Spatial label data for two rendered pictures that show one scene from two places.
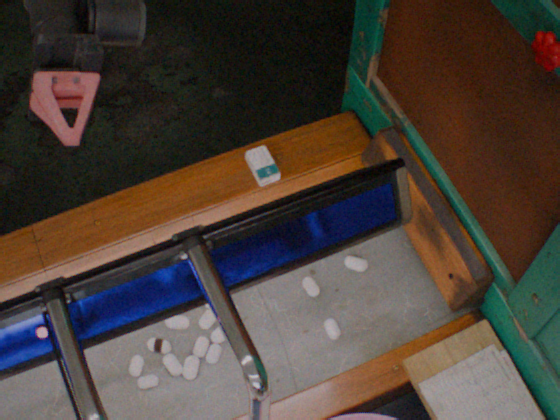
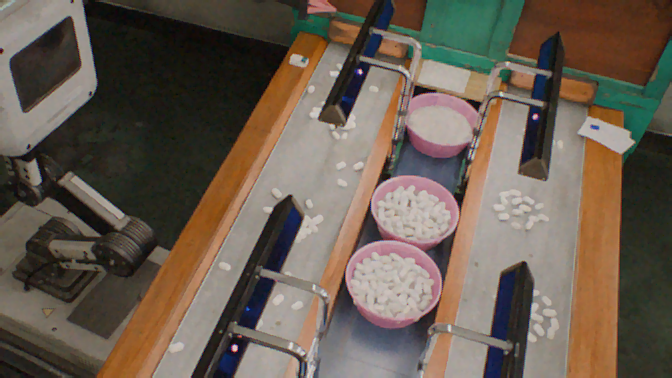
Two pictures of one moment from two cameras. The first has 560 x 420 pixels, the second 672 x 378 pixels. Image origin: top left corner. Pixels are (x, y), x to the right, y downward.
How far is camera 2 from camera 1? 1.92 m
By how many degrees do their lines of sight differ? 33
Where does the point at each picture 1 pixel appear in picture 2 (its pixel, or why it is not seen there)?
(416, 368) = not seen: hidden behind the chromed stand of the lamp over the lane
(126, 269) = (364, 43)
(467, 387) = (431, 74)
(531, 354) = (440, 50)
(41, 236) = (254, 125)
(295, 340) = (367, 99)
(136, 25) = not seen: outside the picture
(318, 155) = (309, 49)
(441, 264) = (389, 45)
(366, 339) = (385, 86)
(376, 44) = not seen: outside the picture
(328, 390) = (395, 100)
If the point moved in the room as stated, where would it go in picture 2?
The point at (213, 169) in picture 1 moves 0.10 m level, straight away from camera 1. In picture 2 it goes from (284, 72) to (261, 60)
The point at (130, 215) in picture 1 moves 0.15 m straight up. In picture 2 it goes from (276, 100) to (278, 64)
